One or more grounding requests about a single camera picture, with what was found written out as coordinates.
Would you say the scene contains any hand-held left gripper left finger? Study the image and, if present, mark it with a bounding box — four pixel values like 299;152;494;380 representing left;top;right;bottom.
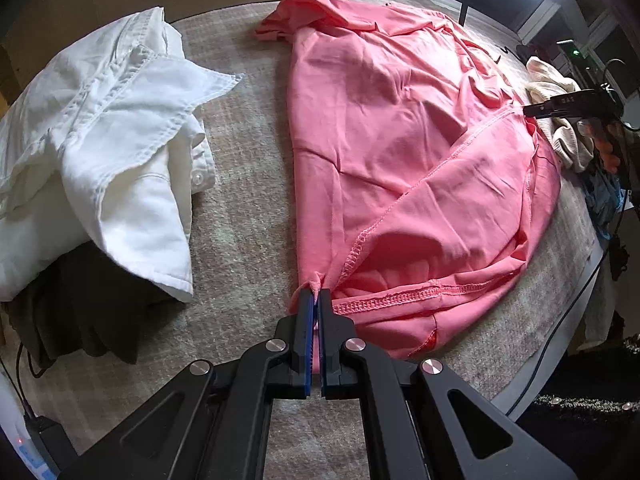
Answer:
57;287;318;480

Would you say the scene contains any black power adapter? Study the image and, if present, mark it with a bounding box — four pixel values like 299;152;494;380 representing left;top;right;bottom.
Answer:
25;414;77;472

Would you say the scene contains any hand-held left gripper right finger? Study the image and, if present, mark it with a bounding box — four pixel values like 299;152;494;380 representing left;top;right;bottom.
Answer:
318;287;582;480

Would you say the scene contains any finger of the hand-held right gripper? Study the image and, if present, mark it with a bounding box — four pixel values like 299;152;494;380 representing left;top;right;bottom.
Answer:
522;91;593;120

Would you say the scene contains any dark olive cloth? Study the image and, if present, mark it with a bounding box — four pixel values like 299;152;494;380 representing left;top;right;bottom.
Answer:
10;240;173;368

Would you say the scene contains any person's right hand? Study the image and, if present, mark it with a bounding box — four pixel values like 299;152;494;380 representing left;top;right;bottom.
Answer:
587;121;626;173

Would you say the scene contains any thin black cable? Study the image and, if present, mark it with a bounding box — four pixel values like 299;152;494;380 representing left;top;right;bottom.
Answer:
0;340;37;422

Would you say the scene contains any person's dark clothing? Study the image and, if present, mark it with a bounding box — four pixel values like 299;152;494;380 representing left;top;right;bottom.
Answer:
520;335;640;480

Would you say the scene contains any grey checked blanket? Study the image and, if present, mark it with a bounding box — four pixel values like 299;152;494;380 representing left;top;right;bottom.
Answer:
0;0;617;461

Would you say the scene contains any pink shirt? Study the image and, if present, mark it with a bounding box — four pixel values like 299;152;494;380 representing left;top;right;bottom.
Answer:
254;0;562;361

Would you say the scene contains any blue-grey garment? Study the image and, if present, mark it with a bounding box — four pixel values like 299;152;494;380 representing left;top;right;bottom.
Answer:
582;160;627;241

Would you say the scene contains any cream knit sweater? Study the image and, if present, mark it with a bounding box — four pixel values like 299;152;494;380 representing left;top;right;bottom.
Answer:
525;56;597;173

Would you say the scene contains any white button shirt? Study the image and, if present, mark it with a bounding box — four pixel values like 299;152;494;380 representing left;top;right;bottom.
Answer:
0;6;246;304

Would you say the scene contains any white power strip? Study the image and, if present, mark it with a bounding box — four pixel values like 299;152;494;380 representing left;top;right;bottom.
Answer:
0;375;57;480

